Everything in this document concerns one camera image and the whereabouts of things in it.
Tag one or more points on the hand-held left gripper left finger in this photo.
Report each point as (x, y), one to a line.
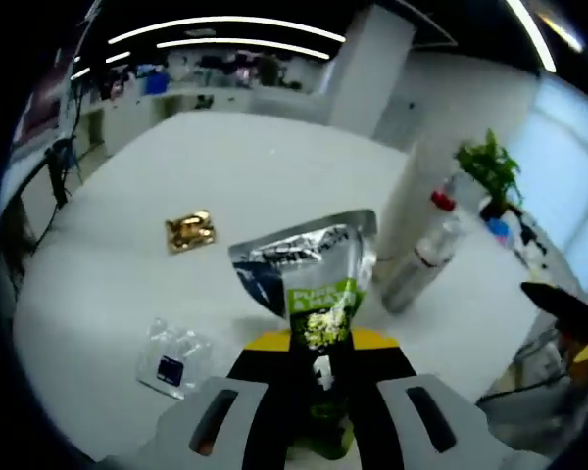
(269, 411)

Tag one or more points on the black item on table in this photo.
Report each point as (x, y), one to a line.
(531, 235)

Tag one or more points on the window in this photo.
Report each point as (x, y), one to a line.
(568, 171)

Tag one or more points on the blue plastic item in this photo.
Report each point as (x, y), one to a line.
(501, 230)

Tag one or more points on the clear skincare sachet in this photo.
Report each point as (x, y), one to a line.
(174, 360)

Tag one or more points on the dark red container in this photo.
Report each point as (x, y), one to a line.
(492, 208)

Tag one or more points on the white skincare cream tube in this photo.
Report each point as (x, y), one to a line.
(406, 196)

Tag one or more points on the ceiling light strip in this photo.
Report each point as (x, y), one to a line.
(245, 45)
(225, 23)

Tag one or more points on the green and silver skincare sachet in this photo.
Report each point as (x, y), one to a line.
(313, 274)

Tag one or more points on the gold skincare sachet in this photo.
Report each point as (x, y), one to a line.
(191, 232)

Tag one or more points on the blue storage bin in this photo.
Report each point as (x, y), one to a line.
(157, 84)

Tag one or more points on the green plant in white pot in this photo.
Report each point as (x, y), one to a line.
(495, 166)

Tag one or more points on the small white skincare bottle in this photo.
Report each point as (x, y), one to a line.
(406, 284)

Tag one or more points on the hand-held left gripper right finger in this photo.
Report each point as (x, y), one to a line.
(377, 411)

